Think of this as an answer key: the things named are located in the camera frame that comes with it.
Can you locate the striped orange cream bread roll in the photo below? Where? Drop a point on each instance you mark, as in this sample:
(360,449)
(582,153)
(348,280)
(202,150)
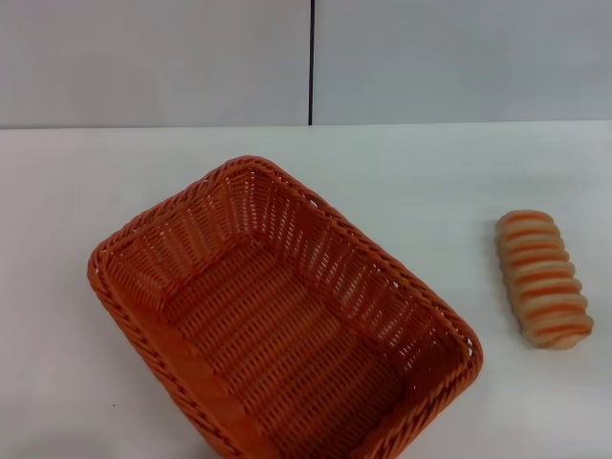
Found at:
(542,279)

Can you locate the orange woven plastic basket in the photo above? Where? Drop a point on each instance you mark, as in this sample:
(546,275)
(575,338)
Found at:
(287,334)

